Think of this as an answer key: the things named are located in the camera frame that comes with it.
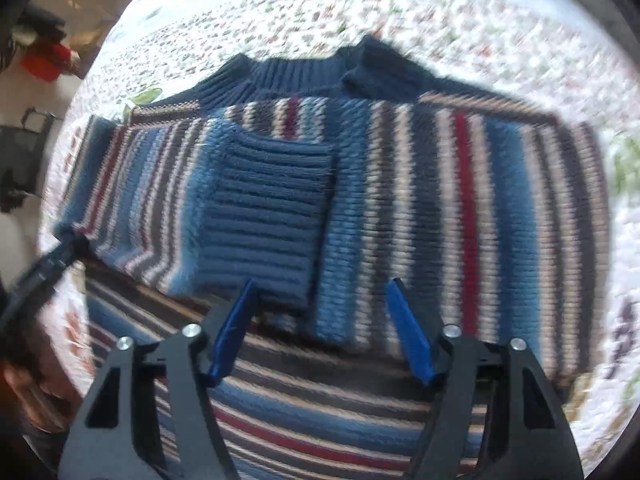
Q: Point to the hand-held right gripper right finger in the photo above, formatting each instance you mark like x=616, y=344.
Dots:
x=410, y=332

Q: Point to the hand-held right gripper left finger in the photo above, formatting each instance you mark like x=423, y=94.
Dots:
x=232, y=332

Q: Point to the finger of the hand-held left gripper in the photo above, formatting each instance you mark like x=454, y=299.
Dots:
x=47, y=270

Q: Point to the striped knit sweater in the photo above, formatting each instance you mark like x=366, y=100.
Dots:
x=400, y=185

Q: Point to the black chair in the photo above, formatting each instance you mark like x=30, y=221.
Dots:
x=22, y=155

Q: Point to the red container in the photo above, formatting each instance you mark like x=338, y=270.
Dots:
x=45, y=62

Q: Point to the black bag on stand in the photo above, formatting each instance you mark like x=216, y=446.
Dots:
x=42, y=22

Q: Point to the floral quilted bed cover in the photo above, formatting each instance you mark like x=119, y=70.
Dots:
x=450, y=15

